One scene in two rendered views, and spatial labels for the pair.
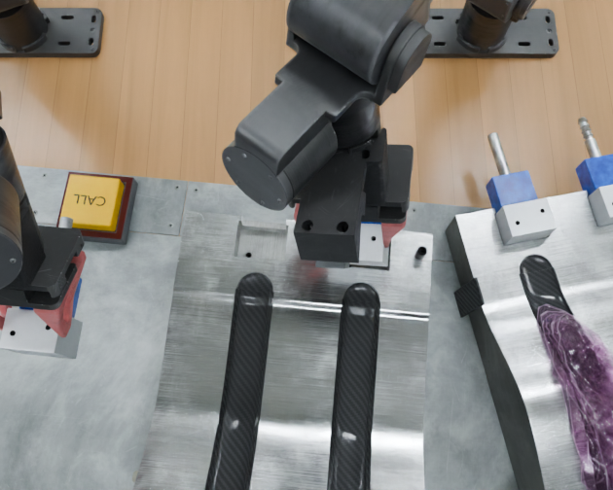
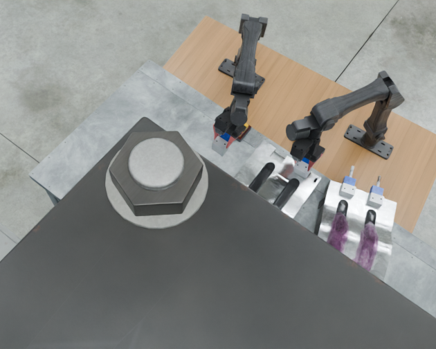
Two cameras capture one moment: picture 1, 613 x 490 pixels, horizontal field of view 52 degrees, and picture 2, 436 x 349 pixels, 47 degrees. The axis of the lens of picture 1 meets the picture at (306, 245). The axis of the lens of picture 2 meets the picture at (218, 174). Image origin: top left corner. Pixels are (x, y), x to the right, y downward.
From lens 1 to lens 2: 125 cm
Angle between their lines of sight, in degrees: 12
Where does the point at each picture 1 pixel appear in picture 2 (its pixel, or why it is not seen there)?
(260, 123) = (297, 122)
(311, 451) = not seen: hidden behind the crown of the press
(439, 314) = (312, 204)
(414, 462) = not seen: hidden behind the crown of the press
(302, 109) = (306, 124)
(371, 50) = (322, 120)
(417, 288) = (310, 188)
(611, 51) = (404, 167)
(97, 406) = not seen: hidden behind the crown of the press
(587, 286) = (354, 215)
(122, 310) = (230, 157)
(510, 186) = (349, 180)
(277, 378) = (264, 188)
